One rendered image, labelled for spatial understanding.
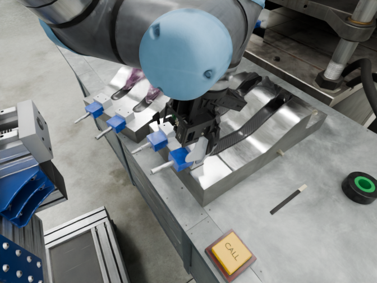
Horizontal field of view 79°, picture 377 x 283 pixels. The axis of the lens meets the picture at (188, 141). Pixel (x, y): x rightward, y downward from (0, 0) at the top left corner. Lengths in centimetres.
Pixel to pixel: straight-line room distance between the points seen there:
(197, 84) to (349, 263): 55
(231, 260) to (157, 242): 93
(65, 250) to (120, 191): 50
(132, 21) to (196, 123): 20
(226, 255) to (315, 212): 26
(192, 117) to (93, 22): 21
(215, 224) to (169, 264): 82
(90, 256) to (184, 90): 112
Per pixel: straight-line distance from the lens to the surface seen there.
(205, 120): 40
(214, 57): 20
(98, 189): 167
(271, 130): 66
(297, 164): 75
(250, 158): 61
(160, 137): 61
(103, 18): 27
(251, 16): 31
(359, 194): 73
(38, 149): 62
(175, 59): 20
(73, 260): 129
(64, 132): 213
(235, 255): 54
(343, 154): 85
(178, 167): 51
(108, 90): 89
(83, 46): 29
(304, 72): 120
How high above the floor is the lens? 135
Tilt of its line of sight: 48 degrees down
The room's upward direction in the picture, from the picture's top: straight up
